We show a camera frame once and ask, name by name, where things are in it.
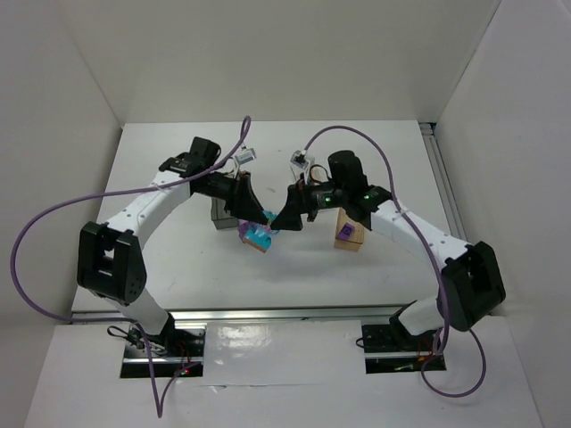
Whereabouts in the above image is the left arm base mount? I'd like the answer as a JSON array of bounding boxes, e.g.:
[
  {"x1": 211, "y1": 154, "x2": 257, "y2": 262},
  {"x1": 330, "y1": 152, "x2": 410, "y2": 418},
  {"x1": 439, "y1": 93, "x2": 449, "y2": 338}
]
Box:
[{"x1": 106, "y1": 325, "x2": 206, "y2": 379}]

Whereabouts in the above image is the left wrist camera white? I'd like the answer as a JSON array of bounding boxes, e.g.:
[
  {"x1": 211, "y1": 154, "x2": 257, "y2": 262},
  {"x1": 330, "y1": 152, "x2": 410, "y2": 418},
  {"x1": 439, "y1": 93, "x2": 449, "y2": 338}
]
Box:
[{"x1": 234, "y1": 148, "x2": 257, "y2": 165}]

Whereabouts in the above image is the teal stepped lego brick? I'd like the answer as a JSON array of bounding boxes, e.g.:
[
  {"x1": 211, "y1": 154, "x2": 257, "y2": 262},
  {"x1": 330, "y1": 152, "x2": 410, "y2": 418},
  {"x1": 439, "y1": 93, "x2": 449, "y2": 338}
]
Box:
[{"x1": 246, "y1": 222, "x2": 276, "y2": 253}]

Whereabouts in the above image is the smoky grey plastic container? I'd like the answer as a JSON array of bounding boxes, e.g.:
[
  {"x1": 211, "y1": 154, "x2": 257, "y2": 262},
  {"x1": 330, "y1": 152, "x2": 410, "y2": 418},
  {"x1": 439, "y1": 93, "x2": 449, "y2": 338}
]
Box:
[{"x1": 211, "y1": 198, "x2": 239, "y2": 230}]

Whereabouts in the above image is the purple arch lego brick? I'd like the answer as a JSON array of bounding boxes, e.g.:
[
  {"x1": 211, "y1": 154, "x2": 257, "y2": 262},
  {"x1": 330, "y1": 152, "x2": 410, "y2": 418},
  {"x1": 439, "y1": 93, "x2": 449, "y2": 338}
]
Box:
[{"x1": 238, "y1": 220, "x2": 250, "y2": 243}]

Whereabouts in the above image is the teal arch lego brick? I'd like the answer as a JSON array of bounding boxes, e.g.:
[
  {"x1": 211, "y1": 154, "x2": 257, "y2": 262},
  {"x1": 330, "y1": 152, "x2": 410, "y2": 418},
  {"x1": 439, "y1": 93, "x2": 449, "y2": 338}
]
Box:
[{"x1": 263, "y1": 210, "x2": 277, "y2": 226}]

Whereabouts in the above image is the aluminium side rail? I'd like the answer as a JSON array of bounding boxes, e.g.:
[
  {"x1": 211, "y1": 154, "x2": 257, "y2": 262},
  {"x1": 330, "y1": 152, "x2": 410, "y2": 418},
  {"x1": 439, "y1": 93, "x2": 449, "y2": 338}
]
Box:
[{"x1": 418, "y1": 120, "x2": 492, "y2": 313}]

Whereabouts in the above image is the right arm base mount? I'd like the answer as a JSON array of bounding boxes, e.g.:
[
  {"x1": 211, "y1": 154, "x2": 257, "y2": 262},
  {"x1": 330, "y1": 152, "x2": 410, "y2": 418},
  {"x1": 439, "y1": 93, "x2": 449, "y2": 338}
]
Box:
[{"x1": 355, "y1": 325, "x2": 436, "y2": 375}]

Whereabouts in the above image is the aluminium front rail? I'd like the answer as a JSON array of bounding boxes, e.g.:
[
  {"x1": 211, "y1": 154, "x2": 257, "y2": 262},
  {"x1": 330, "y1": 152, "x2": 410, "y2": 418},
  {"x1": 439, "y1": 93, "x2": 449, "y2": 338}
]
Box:
[{"x1": 66, "y1": 303, "x2": 492, "y2": 325}]

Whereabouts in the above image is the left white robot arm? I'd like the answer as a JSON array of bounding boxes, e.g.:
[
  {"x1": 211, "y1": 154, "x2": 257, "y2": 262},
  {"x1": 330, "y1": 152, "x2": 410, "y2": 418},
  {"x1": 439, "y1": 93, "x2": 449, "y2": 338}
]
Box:
[{"x1": 77, "y1": 137, "x2": 268, "y2": 348}]

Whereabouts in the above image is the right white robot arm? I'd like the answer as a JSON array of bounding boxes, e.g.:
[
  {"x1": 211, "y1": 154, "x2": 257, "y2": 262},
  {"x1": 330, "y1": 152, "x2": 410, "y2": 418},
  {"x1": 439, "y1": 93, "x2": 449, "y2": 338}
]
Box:
[{"x1": 271, "y1": 150, "x2": 506, "y2": 337}]

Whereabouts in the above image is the amber plastic container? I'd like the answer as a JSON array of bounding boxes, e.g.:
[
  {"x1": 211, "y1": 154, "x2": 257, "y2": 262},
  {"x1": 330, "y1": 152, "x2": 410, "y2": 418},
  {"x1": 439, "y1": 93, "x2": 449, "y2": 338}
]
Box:
[{"x1": 334, "y1": 209, "x2": 365, "y2": 252}]

